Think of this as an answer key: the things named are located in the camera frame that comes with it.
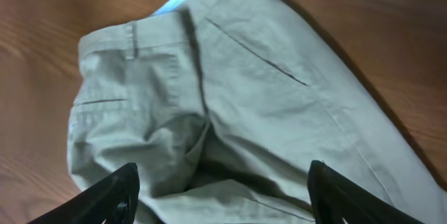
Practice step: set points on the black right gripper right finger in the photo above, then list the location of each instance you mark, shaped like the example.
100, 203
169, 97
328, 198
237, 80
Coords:
337, 200

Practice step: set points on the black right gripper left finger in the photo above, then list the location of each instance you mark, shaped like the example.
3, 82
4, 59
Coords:
112, 200

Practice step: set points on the khaki green shorts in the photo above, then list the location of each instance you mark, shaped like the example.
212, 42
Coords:
223, 105

